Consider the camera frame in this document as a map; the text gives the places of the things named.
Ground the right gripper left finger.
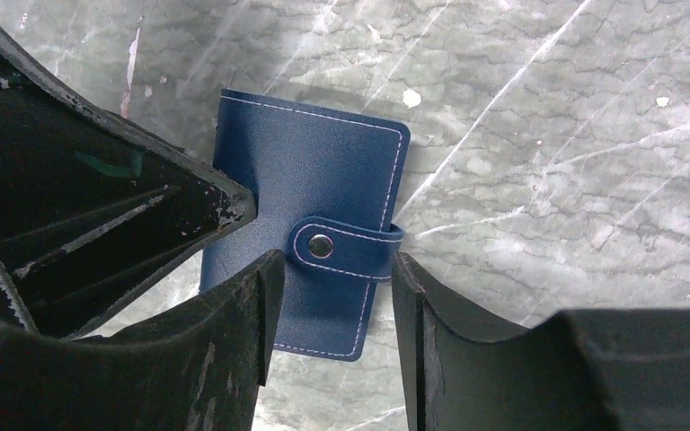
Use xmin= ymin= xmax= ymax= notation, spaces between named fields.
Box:
xmin=0 ymin=250 xmax=285 ymax=430

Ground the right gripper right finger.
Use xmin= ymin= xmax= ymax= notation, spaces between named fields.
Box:
xmin=392 ymin=252 xmax=690 ymax=430

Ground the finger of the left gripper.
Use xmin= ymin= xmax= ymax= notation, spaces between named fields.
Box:
xmin=0 ymin=27 xmax=256 ymax=338

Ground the blue leather card holder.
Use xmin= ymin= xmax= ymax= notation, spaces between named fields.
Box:
xmin=199 ymin=89 xmax=411 ymax=362

